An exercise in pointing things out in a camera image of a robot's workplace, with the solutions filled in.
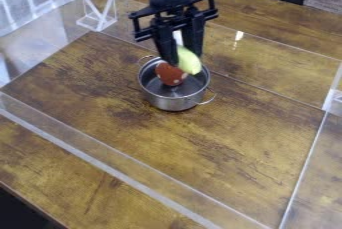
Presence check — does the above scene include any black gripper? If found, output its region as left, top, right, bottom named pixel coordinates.
left=128, top=0, right=217, bottom=66

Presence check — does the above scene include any small steel pot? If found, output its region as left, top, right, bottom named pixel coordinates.
left=137, top=55, right=216, bottom=112

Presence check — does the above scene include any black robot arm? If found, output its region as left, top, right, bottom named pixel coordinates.
left=128, top=0, right=217, bottom=66

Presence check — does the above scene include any red white toy mushroom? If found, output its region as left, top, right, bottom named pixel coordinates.
left=155, top=62, right=188, bottom=86

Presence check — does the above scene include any clear acrylic bracket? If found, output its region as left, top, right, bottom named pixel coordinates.
left=76, top=0, right=117, bottom=32

